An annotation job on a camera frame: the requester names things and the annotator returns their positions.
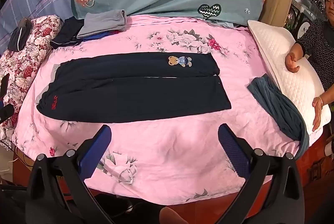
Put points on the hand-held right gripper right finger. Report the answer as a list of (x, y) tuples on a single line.
[(234, 150)]

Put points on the pink floral bedsheet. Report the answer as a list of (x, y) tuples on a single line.
[(169, 140)]

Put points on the red floral quilt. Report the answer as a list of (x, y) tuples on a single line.
[(28, 56)]

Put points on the navy folded garment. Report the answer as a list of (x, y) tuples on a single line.
[(67, 33)]

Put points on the blue folded garment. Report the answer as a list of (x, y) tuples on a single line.
[(96, 37)]

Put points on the grey folded garment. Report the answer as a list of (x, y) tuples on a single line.
[(101, 21)]

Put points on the decorative plate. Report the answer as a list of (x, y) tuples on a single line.
[(304, 30), (291, 17)]

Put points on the white quilted pillow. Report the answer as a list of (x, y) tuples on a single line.
[(276, 56)]

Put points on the person's right hand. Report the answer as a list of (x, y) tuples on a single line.
[(172, 216)]

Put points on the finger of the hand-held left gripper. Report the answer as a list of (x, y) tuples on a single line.
[(6, 111)]

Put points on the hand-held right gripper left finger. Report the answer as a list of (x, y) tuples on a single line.
[(96, 147)]

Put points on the dark grey cloth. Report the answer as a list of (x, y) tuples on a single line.
[(18, 36)]

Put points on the black pants with bear patch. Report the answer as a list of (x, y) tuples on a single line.
[(130, 93)]

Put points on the dark teal folded cloth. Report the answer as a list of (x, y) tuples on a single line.
[(279, 109)]

